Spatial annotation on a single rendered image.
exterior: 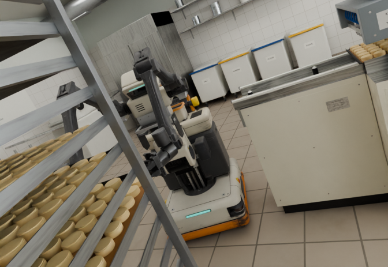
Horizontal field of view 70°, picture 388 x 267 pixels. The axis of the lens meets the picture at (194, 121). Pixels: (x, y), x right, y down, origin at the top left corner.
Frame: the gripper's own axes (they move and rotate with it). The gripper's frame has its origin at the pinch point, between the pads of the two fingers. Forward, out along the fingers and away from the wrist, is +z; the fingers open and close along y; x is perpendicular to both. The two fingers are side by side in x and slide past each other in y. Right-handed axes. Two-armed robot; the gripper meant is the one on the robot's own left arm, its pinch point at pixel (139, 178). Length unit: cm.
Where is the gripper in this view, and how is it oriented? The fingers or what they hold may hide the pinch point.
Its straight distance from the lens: 102.0
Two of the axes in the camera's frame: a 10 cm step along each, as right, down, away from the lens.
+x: 7.4, -1.3, -6.6
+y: -3.9, -8.8, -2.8
